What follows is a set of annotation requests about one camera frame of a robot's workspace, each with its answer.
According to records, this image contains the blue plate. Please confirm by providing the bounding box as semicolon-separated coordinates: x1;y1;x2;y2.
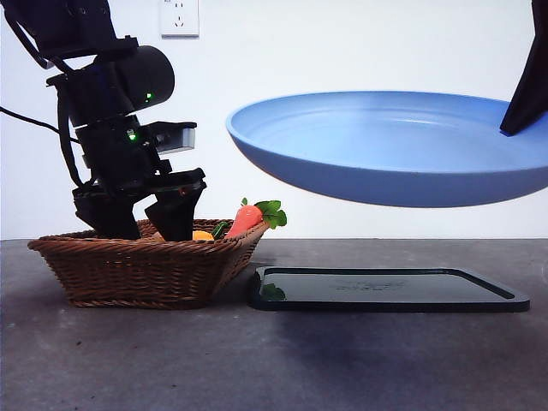
225;90;548;209

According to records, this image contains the brown wicker basket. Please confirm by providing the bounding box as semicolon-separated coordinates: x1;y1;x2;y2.
27;218;270;310

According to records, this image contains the orange carrot with green leaves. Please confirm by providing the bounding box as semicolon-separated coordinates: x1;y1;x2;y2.
224;198;288;240

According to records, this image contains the black rectangular tray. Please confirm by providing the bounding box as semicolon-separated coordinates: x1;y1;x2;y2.
249;265;531;313

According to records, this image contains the pale grey camera box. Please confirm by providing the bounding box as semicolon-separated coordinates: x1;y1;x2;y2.
145;121;198;155

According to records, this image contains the black cable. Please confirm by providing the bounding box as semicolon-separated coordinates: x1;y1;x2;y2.
0;105;86;185

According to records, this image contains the white wall socket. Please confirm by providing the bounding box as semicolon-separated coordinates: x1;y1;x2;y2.
160;0;200;39

